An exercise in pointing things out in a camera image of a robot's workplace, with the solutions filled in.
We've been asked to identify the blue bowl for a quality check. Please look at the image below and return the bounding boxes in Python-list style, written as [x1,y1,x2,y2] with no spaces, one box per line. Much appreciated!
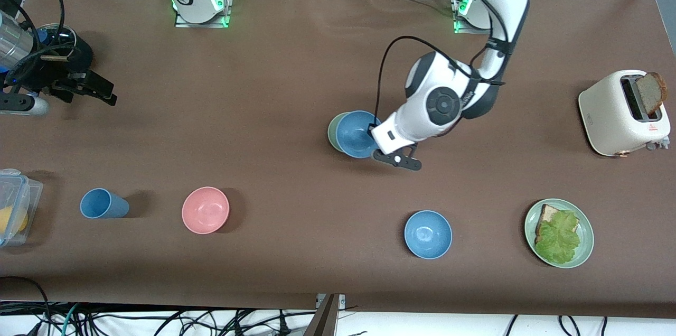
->
[404,210,453,260]
[336,110,382,158]

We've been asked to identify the pale green bowl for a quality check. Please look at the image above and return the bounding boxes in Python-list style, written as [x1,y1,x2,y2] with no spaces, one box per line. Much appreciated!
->
[327,112,350,153]

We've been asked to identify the pink bowl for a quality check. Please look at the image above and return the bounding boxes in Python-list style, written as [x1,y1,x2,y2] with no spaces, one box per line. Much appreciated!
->
[181,186,231,235]

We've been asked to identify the clear plastic container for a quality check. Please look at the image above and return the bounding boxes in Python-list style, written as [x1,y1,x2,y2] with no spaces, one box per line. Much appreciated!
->
[0,169,44,248]

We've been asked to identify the blue cup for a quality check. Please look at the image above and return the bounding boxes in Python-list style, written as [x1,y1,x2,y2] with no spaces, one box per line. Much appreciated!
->
[80,188,130,220]

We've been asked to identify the yellow fruit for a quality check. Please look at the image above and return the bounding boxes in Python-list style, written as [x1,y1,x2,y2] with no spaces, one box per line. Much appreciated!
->
[0,206,29,237]

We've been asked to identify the bread slice on plate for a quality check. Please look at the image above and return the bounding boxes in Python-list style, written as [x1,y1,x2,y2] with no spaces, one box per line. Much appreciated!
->
[535,204,564,244]

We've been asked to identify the green lettuce leaf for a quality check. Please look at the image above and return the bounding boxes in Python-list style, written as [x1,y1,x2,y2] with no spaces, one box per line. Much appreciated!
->
[534,211,581,265]

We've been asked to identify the pale green plate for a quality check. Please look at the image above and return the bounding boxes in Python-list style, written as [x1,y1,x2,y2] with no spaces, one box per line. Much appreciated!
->
[524,199,595,269]

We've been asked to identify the cream white toaster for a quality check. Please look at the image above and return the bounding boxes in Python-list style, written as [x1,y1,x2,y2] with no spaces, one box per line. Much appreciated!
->
[578,70,672,157]

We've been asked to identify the brown toast slice in toaster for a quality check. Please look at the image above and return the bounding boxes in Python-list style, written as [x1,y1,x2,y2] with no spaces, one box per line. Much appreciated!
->
[635,72,668,115]

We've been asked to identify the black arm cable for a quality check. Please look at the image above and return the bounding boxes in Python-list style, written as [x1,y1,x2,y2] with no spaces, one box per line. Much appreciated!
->
[375,35,506,126]

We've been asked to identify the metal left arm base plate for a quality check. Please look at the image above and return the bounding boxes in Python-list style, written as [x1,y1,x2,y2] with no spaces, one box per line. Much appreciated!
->
[450,0,492,35]

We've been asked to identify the metal table bracket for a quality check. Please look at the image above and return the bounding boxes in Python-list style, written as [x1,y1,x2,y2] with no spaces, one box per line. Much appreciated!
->
[303,293,346,336]

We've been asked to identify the black floor cables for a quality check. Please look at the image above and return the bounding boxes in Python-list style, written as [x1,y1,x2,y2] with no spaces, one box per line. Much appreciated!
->
[504,314,609,336]

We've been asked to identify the teal cable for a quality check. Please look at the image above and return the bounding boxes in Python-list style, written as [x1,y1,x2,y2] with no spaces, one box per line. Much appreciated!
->
[59,303,80,336]

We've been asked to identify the black floor cable bundle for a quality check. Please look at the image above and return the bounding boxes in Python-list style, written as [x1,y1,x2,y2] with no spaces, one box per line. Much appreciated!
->
[0,276,317,336]

